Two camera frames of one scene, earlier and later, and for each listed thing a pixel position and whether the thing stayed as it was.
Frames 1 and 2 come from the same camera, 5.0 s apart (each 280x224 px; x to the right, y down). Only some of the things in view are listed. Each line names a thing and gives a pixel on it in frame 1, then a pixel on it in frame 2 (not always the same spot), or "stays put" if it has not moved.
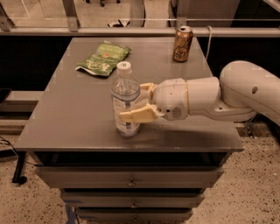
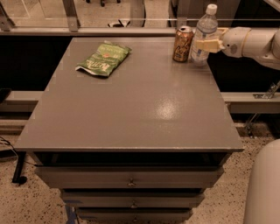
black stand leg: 17,177 stays put
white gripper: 170,97 → 234,41
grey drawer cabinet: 159,175 stays put
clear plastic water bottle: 125,93 → 206,28
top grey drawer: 129,177 stays put
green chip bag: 105,59 stays put
